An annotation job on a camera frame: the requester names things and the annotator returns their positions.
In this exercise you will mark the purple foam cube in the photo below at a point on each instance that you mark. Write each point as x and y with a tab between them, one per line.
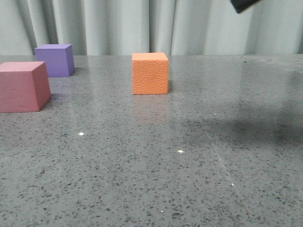
58	57

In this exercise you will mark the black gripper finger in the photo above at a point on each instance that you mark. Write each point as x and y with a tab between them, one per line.
242	5

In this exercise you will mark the pale green curtain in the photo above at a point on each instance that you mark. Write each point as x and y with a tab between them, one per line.
175	27

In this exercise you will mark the orange foam cube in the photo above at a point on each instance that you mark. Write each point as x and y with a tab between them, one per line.
150	73

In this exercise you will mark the pink foam cube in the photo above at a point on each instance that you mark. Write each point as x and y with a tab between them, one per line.
24	86

